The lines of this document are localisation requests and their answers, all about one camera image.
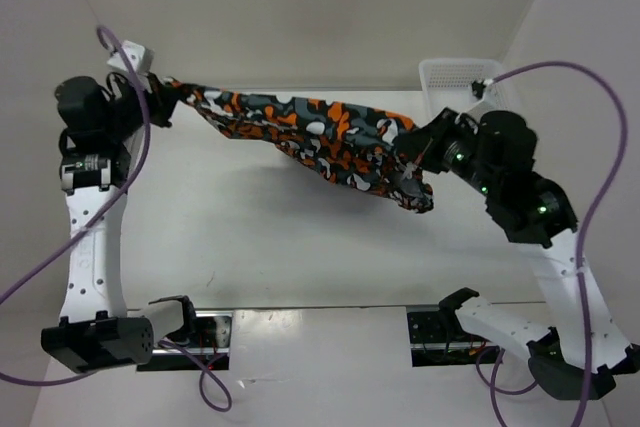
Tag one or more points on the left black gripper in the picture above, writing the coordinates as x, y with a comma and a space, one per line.
162, 98

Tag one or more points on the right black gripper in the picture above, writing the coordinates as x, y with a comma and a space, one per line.
422, 143

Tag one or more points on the orange camouflage shorts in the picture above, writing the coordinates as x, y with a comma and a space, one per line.
346, 144

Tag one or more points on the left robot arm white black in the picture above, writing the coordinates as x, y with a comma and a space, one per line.
100, 147

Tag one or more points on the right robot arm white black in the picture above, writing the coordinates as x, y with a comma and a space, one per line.
581, 354

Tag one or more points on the white perforated plastic basket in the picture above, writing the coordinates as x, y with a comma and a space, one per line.
446, 82

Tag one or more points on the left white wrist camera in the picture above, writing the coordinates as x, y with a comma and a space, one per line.
140, 58

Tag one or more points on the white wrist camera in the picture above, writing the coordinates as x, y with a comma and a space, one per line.
481, 99
140, 58

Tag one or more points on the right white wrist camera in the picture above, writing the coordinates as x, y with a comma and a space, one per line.
481, 99

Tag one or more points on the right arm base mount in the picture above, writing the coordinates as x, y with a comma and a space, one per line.
432, 344

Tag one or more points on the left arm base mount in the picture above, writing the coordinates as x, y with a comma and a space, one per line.
210, 343

